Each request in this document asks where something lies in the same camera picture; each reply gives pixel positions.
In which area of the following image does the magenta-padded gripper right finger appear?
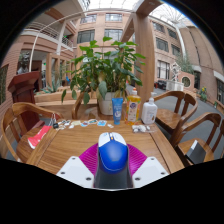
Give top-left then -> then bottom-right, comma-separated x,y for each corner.
127,143 -> 169,189

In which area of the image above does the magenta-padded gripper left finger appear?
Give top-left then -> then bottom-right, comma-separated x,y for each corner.
55,143 -> 101,189

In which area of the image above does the blue and white computer mouse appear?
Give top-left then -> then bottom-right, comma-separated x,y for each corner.
93,131 -> 134,190

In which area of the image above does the clear plastic wrapper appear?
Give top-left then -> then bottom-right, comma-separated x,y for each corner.
131,124 -> 156,134

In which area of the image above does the white pump bottle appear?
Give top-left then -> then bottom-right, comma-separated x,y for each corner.
141,92 -> 159,125

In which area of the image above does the key bunch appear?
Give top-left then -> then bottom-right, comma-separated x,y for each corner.
49,113 -> 61,130

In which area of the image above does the yellow liquid soap bottle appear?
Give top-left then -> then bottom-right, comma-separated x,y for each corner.
124,87 -> 142,126

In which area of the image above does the wooden armchair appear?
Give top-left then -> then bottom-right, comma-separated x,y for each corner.
153,90 -> 199,138
0,101 -> 64,164
169,112 -> 224,166
71,91 -> 101,120

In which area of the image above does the blue squeeze tube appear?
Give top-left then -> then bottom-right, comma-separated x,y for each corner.
111,97 -> 124,126

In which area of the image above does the red booklet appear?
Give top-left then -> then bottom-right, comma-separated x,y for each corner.
27,124 -> 53,150

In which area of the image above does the black box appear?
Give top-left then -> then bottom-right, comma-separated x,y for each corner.
185,139 -> 207,165

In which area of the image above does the long wooden planter box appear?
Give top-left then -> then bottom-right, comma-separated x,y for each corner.
33,89 -> 98,108

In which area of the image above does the dark parked car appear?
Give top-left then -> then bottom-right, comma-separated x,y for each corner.
153,79 -> 168,90

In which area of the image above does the green plant in white pot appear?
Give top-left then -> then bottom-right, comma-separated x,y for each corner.
60,36 -> 147,116

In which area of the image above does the yellow flowering plant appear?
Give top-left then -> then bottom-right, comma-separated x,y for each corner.
198,87 -> 209,103

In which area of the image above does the dark red wooden lectern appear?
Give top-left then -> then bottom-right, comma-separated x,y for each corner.
7,70 -> 42,132

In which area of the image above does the white statue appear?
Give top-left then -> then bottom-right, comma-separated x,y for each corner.
169,61 -> 183,83

